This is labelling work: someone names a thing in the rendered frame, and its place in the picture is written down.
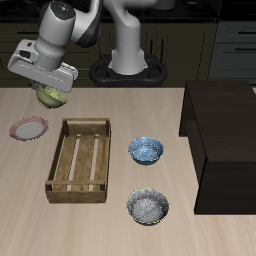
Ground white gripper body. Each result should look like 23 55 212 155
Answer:
7 53 80 94

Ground green bowl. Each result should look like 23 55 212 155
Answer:
35 84 69 110

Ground pink-rimmed white plate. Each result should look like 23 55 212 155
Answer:
8 115 50 142

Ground blue bowl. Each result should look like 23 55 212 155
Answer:
127 136 165 166

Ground grey bowl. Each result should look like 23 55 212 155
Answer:
126 187 171 227

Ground wooden slat tray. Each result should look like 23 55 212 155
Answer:
44 117 112 204

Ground dark wooden cabinet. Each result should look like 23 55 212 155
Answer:
178 79 256 216

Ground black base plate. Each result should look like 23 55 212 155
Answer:
88 53 168 85

